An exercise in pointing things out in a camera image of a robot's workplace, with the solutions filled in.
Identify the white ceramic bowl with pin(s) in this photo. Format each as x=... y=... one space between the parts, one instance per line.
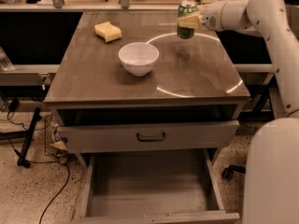
x=138 y=58

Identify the green soda can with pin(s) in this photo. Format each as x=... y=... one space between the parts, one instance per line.
x=185 y=9

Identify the closed upper drawer with handle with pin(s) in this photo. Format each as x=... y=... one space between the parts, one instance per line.
x=145 y=137

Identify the wire mesh basket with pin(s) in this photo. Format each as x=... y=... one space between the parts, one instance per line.
x=52 y=147

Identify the yellow sponge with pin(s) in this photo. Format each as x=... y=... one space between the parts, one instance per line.
x=108 y=31

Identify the black stand leg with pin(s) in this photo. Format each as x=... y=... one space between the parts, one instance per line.
x=26 y=136

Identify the clear plastic bottle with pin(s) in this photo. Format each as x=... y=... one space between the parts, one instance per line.
x=5 y=62

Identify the black office chair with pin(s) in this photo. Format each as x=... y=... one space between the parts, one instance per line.
x=229 y=171

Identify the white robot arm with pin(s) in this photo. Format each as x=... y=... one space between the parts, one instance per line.
x=272 y=170

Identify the open lower drawer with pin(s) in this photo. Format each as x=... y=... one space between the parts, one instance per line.
x=153 y=187

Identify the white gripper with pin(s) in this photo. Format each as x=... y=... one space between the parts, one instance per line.
x=210 y=19

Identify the grey drawer cabinet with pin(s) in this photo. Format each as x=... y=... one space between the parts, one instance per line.
x=194 y=79

